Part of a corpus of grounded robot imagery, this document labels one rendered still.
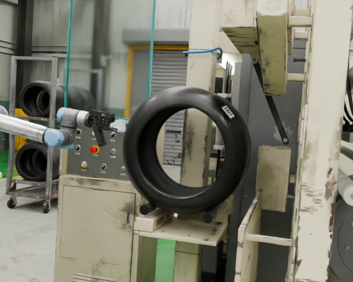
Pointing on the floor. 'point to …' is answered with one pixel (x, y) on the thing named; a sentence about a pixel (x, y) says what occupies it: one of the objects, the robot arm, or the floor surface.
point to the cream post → (197, 126)
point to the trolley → (42, 181)
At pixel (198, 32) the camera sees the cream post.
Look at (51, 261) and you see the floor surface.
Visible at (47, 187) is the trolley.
